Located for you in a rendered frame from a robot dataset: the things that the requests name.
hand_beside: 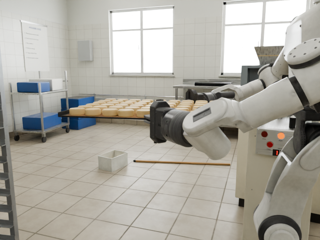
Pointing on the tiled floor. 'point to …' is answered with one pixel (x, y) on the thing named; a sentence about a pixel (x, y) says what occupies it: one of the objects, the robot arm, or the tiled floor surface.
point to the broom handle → (182, 162)
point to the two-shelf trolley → (40, 110)
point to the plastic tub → (113, 160)
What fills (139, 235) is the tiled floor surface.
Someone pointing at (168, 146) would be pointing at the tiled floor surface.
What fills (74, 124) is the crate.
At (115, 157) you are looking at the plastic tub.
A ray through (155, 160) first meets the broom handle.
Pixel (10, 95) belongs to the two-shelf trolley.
